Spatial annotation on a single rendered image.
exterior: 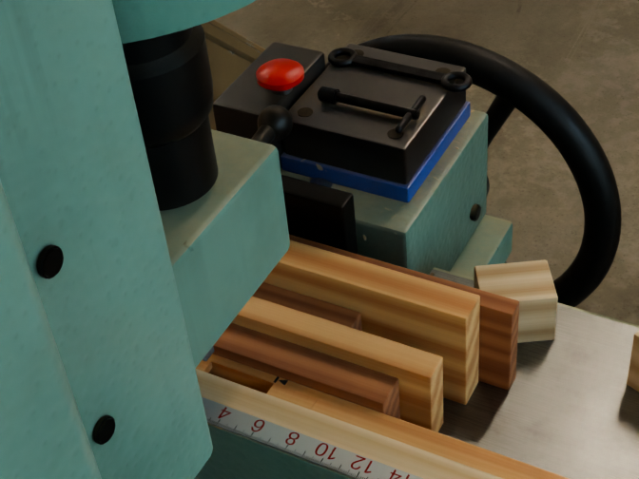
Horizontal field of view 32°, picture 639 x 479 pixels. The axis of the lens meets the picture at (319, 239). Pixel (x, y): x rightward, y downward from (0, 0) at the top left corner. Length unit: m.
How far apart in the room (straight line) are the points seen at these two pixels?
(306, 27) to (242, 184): 2.23
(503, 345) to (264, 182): 0.17
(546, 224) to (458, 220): 1.40
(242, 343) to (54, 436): 0.32
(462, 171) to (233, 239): 0.24
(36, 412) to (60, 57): 0.11
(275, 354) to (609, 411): 0.19
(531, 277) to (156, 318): 0.30
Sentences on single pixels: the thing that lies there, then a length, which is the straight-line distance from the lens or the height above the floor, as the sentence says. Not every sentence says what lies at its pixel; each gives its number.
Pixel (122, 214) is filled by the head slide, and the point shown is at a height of 1.16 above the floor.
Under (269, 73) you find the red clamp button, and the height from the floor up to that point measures 1.02.
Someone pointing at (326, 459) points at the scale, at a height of 0.96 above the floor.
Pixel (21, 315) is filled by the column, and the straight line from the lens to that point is 0.30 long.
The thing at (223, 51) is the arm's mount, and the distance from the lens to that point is 1.33.
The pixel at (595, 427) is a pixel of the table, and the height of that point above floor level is 0.90.
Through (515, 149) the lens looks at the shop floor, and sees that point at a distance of 2.34.
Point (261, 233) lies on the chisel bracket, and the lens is 0.57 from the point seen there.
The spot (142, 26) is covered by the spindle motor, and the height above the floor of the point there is 1.21.
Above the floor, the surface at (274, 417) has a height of 0.95.
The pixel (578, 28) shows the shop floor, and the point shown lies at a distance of 2.73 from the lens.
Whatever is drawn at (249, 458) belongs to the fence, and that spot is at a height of 0.94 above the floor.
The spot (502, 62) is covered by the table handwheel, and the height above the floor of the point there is 0.95.
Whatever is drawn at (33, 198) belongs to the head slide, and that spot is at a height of 1.19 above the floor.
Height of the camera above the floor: 1.40
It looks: 41 degrees down
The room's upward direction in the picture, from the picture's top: 6 degrees counter-clockwise
